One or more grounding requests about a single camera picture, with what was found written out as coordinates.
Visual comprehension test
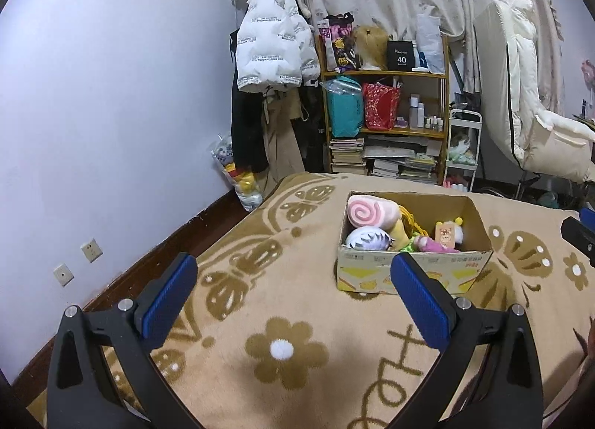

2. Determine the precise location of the green tissue pack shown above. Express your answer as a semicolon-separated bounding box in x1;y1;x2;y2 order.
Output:
401;241;417;253

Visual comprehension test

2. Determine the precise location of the beige coat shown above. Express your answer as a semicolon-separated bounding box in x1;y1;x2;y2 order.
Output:
255;89;305;197

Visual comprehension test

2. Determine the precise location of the wall socket upper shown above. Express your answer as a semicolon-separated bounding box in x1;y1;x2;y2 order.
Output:
81;238;103;263

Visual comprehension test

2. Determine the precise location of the yellow plush toy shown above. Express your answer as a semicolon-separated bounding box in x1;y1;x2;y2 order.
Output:
389;205;429;252

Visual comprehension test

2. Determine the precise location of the pink white plush bunny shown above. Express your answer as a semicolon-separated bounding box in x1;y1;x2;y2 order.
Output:
412;236;458;254

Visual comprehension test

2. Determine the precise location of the white trolley cart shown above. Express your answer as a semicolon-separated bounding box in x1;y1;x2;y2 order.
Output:
443;108;483;192

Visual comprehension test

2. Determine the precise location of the cardboard box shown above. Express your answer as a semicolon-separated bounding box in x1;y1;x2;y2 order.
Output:
336;192;493;295

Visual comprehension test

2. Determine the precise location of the black box marked 40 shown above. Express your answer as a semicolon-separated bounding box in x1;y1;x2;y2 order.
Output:
386;40;415;71

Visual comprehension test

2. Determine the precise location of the wooden shelf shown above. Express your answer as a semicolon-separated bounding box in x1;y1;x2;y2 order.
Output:
317;38;450;185

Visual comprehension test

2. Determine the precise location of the white puffer jacket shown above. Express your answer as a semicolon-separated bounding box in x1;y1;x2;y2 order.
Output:
235;0;321;93

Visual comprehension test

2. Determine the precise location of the pink swiss roll plush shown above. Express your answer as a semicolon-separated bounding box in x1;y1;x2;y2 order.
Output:
347;194;401;230

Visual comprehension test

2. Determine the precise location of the blonde wig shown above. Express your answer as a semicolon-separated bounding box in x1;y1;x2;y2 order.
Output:
353;25;388;70

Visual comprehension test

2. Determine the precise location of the red bag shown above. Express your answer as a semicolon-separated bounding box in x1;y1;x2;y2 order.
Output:
363;82;401;132

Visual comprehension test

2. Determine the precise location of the teal bag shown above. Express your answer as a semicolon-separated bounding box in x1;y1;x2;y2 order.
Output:
323;75;364;139

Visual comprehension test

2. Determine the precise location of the white purple plush doll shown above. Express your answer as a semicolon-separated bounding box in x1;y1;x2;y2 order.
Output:
345;227;392;251

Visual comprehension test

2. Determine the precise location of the wall socket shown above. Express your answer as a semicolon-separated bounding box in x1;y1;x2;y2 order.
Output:
54;264;75;287
81;238;103;263

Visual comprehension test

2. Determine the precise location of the wall socket lower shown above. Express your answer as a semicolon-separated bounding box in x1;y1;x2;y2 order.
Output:
54;264;75;287

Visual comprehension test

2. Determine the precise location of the plastic bag of toys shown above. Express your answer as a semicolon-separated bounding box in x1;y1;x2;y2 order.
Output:
211;135;263;212

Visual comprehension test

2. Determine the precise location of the stack of books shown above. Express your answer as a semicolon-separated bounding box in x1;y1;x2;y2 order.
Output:
329;138;367;175

